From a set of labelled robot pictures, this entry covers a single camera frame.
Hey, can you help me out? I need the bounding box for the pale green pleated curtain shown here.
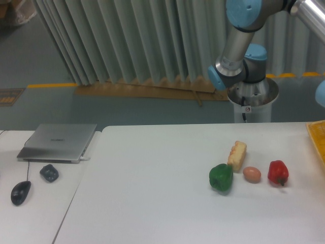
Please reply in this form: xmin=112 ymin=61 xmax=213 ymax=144
xmin=33 ymin=1 xmax=324 ymax=85

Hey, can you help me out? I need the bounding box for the cardboard box top left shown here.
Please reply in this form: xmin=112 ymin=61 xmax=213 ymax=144
xmin=1 ymin=0 xmax=37 ymax=27

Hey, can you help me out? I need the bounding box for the toy bread slice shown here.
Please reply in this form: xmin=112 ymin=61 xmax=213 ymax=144
xmin=227 ymin=141 xmax=247 ymax=172

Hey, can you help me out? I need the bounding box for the silver laptop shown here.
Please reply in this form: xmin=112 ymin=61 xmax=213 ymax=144
xmin=17 ymin=124 xmax=97 ymax=163

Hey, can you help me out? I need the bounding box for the yellow woven basket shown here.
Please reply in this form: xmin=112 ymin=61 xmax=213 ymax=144
xmin=306 ymin=120 xmax=324 ymax=165

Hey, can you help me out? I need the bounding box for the floor warning sticker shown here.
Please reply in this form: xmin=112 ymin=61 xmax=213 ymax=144
xmin=0 ymin=88 xmax=25 ymax=107

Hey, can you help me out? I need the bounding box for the black computer mouse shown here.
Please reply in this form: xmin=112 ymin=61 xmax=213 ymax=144
xmin=11 ymin=180 xmax=31 ymax=206

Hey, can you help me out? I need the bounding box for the brown egg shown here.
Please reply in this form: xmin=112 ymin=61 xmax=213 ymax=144
xmin=243 ymin=167 xmax=262 ymax=183

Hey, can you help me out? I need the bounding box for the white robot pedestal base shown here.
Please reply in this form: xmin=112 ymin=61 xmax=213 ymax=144
xmin=227 ymin=78 xmax=279 ymax=123

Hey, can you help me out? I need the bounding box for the red bell pepper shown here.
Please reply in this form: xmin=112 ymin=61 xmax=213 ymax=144
xmin=268 ymin=160 xmax=289 ymax=186

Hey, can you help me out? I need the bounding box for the green bell pepper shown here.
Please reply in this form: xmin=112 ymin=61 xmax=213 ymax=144
xmin=209 ymin=164 xmax=233 ymax=192

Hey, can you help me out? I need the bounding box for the dark grey small gadget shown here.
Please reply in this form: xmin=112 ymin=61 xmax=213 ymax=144
xmin=40 ymin=164 xmax=59 ymax=182

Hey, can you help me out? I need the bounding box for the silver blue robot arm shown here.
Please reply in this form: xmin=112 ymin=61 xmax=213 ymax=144
xmin=208 ymin=1 xmax=324 ymax=107

